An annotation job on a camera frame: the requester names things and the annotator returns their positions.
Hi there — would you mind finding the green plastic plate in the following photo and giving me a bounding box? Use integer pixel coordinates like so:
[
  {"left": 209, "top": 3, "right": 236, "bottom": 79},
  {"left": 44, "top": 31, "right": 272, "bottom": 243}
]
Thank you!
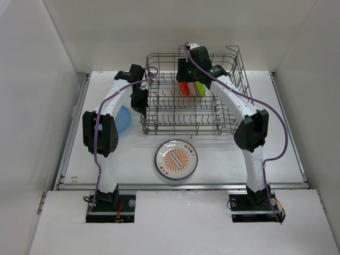
[{"left": 195, "top": 81, "right": 205, "bottom": 97}]

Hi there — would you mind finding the white ceramic plate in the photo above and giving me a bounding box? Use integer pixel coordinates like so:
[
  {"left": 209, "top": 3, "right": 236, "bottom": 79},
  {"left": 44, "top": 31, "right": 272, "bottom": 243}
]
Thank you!
[{"left": 154, "top": 144, "right": 199, "bottom": 182}]

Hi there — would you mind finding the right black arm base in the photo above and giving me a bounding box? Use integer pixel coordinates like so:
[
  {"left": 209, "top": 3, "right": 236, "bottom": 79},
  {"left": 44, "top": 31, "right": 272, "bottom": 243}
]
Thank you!
[{"left": 227, "top": 192, "right": 286, "bottom": 223}]

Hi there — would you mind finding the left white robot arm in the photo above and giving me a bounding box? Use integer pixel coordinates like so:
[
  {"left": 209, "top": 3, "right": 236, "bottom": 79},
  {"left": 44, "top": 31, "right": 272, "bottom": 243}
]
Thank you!
[{"left": 82, "top": 64, "right": 148, "bottom": 211}]

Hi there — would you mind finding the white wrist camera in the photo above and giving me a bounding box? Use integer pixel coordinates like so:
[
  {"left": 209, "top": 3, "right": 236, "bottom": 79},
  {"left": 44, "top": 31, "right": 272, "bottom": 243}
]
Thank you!
[
  {"left": 140, "top": 71, "right": 155, "bottom": 88},
  {"left": 184, "top": 42, "right": 200, "bottom": 51}
]

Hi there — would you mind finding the white printed plate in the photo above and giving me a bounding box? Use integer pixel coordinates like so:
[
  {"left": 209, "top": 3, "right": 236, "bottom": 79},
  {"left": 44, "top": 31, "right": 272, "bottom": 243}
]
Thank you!
[{"left": 154, "top": 139, "right": 199, "bottom": 179}]

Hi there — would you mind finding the pink plastic plate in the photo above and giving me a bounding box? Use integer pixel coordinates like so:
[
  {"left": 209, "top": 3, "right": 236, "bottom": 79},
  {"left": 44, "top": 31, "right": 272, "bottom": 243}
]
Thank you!
[{"left": 188, "top": 82, "right": 197, "bottom": 96}]

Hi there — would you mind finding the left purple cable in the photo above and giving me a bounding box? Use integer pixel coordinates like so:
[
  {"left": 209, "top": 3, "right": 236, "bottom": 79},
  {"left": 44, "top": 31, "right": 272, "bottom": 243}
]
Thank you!
[{"left": 87, "top": 66, "right": 159, "bottom": 216}]

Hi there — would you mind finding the blue plastic plate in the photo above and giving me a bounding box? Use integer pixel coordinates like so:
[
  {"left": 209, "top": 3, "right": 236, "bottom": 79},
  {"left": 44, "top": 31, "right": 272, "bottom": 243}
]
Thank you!
[{"left": 115, "top": 106, "right": 132, "bottom": 134}]

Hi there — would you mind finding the grey wire dish rack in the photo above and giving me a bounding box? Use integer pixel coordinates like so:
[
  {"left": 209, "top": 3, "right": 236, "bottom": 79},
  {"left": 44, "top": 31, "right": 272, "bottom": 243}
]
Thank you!
[{"left": 140, "top": 47, "right": 237, "bottom": 135}]

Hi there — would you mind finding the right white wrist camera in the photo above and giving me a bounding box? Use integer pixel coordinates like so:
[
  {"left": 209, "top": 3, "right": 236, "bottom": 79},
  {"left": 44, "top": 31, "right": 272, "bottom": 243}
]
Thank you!
[{"left": 184, "top": 42, "right": 200, "bottom": 51}]

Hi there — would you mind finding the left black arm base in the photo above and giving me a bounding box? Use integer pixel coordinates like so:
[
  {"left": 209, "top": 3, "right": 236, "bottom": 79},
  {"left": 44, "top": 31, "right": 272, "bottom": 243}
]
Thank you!
[{"left": 86, "top": 194, "right": 136, "bottom": 223}]

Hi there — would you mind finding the orange patterned plate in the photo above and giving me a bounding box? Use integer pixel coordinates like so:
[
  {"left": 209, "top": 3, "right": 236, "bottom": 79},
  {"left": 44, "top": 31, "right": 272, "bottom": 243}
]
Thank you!
[{"left": 178, "top": 81, "right": 190, "bottom": 97}]

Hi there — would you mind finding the purple cable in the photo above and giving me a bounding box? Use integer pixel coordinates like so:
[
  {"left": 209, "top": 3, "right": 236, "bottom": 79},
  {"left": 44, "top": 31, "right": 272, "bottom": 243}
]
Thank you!
[
  {"left": 87, "top": 66, "right": 159, "bottom": 216},
  {"left": 184, "top": 41, "right": 289, "bottom": 223}
]

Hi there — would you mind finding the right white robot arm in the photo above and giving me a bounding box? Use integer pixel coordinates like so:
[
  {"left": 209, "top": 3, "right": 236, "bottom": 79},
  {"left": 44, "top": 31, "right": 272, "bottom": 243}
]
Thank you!
[{"left": 176, "top": 42, "right": 269, "bottom": 209}]

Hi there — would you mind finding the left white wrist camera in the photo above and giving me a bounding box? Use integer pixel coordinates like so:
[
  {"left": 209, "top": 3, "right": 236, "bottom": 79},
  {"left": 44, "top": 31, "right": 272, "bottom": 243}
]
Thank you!
[{"left": 140, "top": 71, "right": 155, "bottom": 88}]

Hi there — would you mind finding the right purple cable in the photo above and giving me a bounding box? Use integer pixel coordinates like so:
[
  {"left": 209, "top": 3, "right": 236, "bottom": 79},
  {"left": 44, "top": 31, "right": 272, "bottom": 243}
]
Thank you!
[{"left": 184, "top": 41, "right": 289, "bottom": 223}]

